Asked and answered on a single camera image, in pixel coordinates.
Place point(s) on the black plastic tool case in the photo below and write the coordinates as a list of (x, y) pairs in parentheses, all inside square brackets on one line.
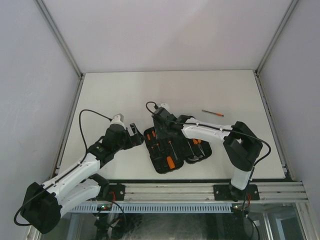
[(180, 145)]

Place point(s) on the small black precision screwdriver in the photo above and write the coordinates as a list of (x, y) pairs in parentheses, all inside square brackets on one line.
[(151, 142)]

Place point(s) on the orange black needle-nose pliers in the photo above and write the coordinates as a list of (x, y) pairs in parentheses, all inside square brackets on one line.
[(197, 142)]

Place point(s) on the grey slotted cable duct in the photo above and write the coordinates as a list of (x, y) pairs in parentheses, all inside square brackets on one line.
[(150, 208)]

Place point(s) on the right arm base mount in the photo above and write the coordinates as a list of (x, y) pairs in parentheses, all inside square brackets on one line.
[(232, 192)]

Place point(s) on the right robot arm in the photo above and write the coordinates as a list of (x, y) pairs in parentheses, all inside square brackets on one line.
[(240, 143)]

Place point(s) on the aluminium frame rail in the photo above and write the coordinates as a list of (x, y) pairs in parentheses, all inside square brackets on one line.
[(264, 192)]

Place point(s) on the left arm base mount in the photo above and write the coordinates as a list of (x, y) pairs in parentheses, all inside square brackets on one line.
[(108, 190)]

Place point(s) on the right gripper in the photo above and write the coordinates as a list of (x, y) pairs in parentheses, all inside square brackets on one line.
[(159, 135)]

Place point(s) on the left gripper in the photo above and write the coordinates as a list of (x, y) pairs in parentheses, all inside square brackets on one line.
[(136, 139)]

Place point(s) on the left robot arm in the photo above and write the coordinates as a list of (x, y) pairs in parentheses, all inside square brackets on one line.
[(45, 204)]

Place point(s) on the small orange-tip precision screwdriver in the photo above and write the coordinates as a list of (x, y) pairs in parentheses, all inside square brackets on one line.
[(213, 113)]

